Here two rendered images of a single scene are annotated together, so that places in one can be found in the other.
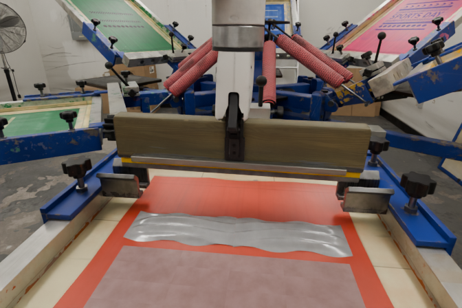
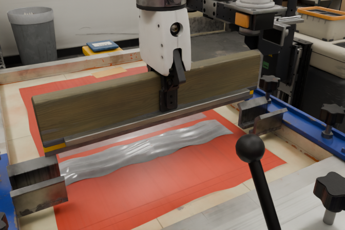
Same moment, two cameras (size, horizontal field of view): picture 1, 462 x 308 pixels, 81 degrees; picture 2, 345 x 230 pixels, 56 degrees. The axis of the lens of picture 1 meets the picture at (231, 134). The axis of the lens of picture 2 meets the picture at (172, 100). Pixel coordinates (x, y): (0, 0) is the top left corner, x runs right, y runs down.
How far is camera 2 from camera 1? 0.89 m
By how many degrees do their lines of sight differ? 122
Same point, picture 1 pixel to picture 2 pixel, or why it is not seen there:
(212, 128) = not seen: hidden behind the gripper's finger
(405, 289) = (23, 158)
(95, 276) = not seen: hidden behind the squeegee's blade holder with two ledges
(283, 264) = (105, 142)
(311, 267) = (86, 147)
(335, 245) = (70, 164)
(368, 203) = (34, 178)
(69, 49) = not seen: outside the picture
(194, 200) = (210, 156)
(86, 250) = (220, 109)
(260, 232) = (130, 149)
